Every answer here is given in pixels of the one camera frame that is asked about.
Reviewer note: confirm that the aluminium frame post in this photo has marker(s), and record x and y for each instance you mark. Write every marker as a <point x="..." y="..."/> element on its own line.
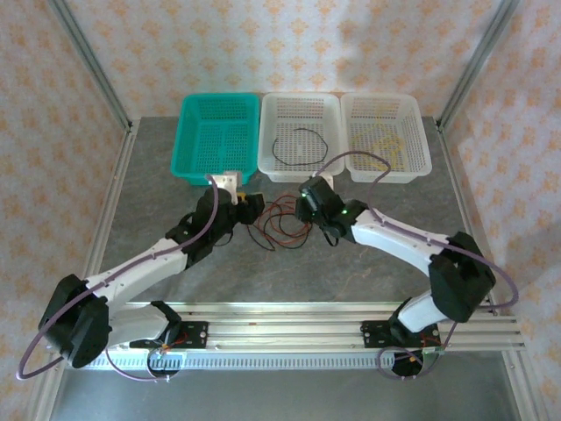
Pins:
<point x="94" y="66"/>
<point x="475" y="66"/>

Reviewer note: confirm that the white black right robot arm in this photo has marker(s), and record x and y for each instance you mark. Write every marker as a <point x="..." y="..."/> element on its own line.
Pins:
<point x="394" y="241"/>

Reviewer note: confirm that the white plastic basket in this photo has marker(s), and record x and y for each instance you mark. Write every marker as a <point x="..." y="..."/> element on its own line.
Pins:
<point x="385" y="109"/>
<point x="302" y="109"/>

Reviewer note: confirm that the teal plastic basket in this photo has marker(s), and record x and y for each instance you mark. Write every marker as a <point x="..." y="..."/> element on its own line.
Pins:
<point x="215" y="140"/>

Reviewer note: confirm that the aluminium table side rail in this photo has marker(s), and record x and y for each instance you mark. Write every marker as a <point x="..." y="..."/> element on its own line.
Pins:
<point x="455" y="175"/>
<point x="117" y="175"/>

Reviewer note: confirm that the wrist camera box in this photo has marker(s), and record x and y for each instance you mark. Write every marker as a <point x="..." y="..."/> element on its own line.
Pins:
<point x="329" y="179"/>
<point x="229" y="182"/>

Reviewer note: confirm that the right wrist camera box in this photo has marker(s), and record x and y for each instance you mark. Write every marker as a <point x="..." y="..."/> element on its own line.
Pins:
<point x="329" y="179"/>

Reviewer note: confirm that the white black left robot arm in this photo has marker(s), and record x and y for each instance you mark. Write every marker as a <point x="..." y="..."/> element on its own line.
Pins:
<point x="140" y="267"/>

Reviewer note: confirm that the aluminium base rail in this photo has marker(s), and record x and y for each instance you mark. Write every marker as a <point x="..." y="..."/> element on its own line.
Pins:
<point x="285" y="329"/>

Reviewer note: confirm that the grey metal sheet panel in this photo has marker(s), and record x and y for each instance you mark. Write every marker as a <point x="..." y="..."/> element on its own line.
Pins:
<point x="280" y="394"/>

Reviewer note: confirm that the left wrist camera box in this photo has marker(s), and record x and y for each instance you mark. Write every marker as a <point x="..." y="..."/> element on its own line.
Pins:
<point x="229" y="182"/>

